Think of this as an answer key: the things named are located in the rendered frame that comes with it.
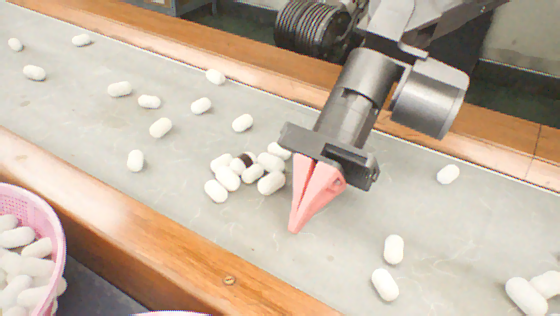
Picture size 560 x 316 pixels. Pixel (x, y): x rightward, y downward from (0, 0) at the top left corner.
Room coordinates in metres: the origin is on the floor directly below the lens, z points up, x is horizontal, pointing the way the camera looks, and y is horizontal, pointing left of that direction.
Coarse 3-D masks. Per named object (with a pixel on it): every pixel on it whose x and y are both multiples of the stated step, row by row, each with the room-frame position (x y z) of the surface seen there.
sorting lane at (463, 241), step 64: (0, 0) 0.95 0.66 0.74; (0, 64) 0.64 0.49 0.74; (64, 64) 0.66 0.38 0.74; (128, 64) 0.67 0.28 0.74; (64, 128) 0.47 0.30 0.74; (128, 128) 0.47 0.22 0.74; (192, 128) 0.48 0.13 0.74; (256, 128) 0.49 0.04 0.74; (128, 192) 0.34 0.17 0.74; (192, 192) 0.35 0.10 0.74; (256, 192) 0.35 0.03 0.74; (384, 192) 0.36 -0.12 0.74; (448, 192) 0.37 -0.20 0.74; (512, 192) 0.38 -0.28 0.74; (256, 256) 0.26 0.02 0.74; (320, 256) 0.27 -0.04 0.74; (448, 256) 0.27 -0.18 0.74; (512, 256) 0.28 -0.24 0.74
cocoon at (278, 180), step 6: (270, 174) 0.36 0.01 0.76; (276, 174) 0.36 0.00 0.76; (282, 174) 0.37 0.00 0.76; (264, 180) 0.35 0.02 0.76; (270, 180) 0.35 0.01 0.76; (276, 180) 0.36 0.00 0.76; (282, 180) 0.36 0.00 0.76; (258, 186) 0.35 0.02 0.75; (264, 186) 0.35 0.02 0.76; (270, 186) 0.35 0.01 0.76; (276, 186) 0.35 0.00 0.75; (264, 192) 0.34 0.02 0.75; (270, 192) 0.35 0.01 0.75
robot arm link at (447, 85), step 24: (384, 0) 0.43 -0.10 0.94; (408, 0) 0.43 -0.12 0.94; (384, 24) 0.41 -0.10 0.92; (384, 48) 0.42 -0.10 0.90; (408, 48) 0.41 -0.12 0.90; (432, 72) 0.39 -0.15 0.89; (456, 72) 0.39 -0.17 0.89; (408, 96) 0.36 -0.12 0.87; (432, 96) 0.36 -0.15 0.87; (456, 96) 0.36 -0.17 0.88; (408, 120) 0.36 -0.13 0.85; (432, 120) 0.35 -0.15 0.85
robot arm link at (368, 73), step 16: (352, 64) 0.40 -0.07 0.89; (368, 64) 0.39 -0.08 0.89; (384, 64) 0.40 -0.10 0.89; (400, 64) 0.40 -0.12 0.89; (336, 80) 0.40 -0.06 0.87; (352, 80) 0.38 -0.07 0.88; (368, 80) 0.38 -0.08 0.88; (384, 80) 0.39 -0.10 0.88; (400, 80) 0.42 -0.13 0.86; (352, 96) 0.38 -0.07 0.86; (368, 96) 0.37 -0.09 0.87; (384, 96) 0.38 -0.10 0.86
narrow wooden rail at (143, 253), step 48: (0, 144) 0.39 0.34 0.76; (48, 192) 0.31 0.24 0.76; (96, 192) 0.32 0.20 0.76; (96, 240) 0.27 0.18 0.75; (144, 240) 0.26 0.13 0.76; (192, 240) 0.26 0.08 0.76; (144, 288) 0.24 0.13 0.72; (192, 288) 0.21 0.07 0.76; (240, 288) 0.21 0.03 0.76; (288, 288) 0.21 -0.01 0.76
